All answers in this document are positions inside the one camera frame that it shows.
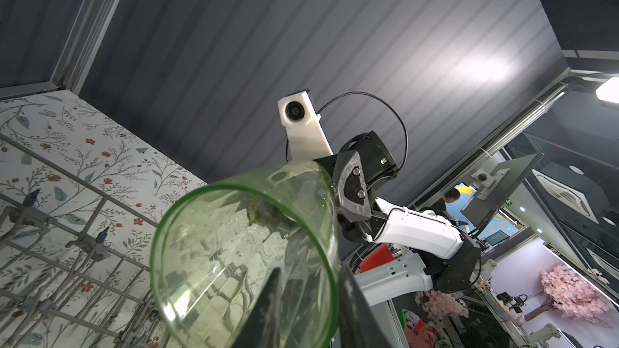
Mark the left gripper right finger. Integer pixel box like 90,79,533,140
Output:
338,266,392,348

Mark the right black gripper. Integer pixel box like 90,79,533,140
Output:
314,130,399,222

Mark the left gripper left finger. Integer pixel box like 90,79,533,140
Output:
232,267,281,348

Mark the green glass cup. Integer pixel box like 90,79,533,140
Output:
150,160,339,347

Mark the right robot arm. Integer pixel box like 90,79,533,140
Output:
310,131,481,305

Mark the floral table mat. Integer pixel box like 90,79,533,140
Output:
1,90,202,347

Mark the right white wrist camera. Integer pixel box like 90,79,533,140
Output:
277,90,333,160

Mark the grey wire dish rack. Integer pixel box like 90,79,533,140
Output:
1,135,172,347

